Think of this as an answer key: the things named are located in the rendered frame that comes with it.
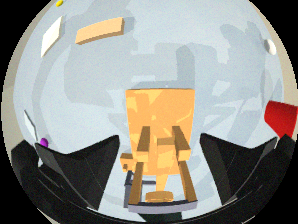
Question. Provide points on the magenta ball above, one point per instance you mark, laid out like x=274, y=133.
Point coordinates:
x=44, y=142

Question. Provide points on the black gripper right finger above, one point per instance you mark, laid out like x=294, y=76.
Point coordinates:
x=231, y=164

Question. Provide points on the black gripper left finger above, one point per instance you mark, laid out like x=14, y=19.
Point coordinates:
x=87, y=170

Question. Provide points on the tan flat bar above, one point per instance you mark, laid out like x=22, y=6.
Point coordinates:
x=106, y=28

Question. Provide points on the white flat rectangular slab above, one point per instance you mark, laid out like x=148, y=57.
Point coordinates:
x=30, y=125

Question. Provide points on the white flat block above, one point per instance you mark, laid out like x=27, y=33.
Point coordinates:
x=52, y=35

